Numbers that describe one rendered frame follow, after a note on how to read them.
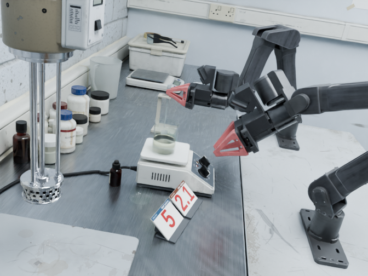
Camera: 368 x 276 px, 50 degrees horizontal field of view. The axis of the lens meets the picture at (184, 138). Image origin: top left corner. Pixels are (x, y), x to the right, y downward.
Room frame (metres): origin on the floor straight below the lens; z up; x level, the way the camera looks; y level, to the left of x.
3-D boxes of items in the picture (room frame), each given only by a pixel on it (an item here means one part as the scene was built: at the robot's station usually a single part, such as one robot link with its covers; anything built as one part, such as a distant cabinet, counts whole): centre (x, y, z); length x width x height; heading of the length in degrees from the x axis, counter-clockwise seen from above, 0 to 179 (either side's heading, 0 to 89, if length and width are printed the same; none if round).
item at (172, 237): (0.71, 0.00, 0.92); 0.09 x 0.06 x 0.04; 163
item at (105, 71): (1.53, 0.36, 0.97); 0.18 x 0.13 x 0.15; 167
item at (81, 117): (1.13, 0.33, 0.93); 0.05 x 0.05 x 0.06
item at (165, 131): (0.91, 0.05, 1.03); 0.07 x 0.06 x 0.08; 52
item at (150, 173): (0.92, 0.02, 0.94); 0.22 x 0.13 x 0.08; 89
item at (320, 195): (0.77, -0.34, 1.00); 0.09 x 0.06 x 0.06; 141
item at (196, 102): (1.26, -0.04, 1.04); 0.10 x 0.07 x 0.07; 174
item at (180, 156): (0.92, 0.04, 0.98); 0.12 x 0.12 x 0.01; 89
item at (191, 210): (0.81, -0.03, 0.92); 0.09 x 0.06 x 0.04; 163
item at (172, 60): (2.19, 0.20, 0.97); 0.37 x 0.31 x 0.14; 179
